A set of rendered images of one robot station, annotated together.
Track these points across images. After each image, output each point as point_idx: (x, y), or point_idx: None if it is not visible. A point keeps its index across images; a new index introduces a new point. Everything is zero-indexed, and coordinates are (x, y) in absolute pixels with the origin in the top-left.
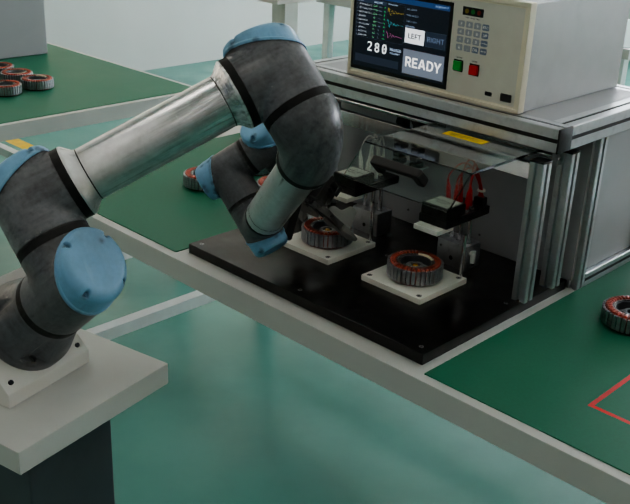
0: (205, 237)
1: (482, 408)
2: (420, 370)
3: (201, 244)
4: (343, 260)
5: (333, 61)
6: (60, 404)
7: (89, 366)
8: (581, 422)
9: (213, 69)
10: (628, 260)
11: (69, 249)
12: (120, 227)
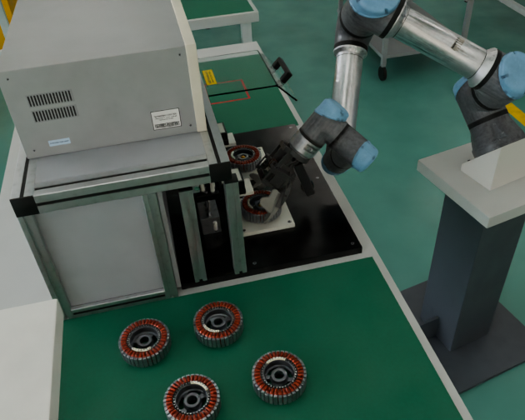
0: (337, 269)
1: (292, 107)
2: (297, 127)
3: (353, 242)
4: None
5: (184, 160)
6: None
7: (460, 167)
8: (262, 93)
9: (407, 7)
10: None
11: None
12: (407, 312)
